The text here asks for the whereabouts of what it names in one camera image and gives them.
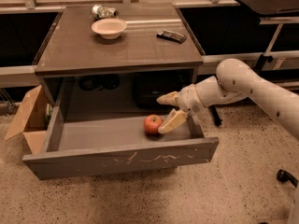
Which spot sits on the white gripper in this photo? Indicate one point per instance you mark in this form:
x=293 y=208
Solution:
x=189 y=99

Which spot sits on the red apple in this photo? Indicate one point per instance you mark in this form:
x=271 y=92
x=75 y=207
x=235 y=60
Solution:
x=152 y=124

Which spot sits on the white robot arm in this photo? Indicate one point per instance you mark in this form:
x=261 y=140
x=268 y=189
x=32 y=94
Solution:
x=234 y=81

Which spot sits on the grey counter cabinet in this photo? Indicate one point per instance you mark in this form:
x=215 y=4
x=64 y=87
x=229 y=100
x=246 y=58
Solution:
x=74 y=49

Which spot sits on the open grey drawer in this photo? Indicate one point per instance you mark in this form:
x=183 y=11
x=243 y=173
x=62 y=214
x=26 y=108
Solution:
x=101 y=132

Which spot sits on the black remote-like bar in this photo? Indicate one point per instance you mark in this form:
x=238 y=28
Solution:
x=171 y=36

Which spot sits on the white paper bowl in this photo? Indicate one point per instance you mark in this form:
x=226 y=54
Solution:
x=109 y=28

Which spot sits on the crumpled chip bag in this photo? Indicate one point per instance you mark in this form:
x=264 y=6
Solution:
x=99 y=12

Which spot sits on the black chair caster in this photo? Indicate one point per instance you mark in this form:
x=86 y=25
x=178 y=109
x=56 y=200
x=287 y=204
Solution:
x=284 y=176

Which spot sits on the cardboard box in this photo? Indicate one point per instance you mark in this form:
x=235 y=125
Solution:
x=30 y=119

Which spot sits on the black side table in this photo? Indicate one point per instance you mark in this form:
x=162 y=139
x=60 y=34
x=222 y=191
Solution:
x=272 y=12

